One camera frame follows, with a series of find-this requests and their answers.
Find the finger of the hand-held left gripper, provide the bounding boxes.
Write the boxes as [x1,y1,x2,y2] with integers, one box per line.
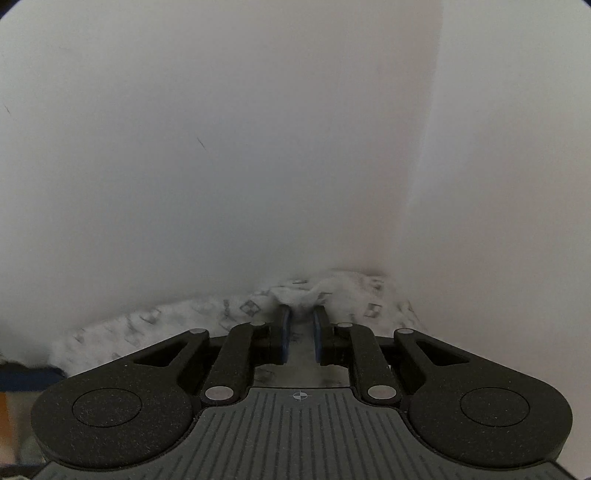
[0,364,66,393]

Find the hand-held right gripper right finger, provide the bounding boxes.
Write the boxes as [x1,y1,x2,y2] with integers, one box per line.
[313,305,474,406]

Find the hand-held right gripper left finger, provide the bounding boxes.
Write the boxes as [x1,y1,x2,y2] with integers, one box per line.
[131,305,293,406]

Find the white checker-print pajama garment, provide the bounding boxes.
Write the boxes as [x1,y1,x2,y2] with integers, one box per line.
[48,269,422,389]

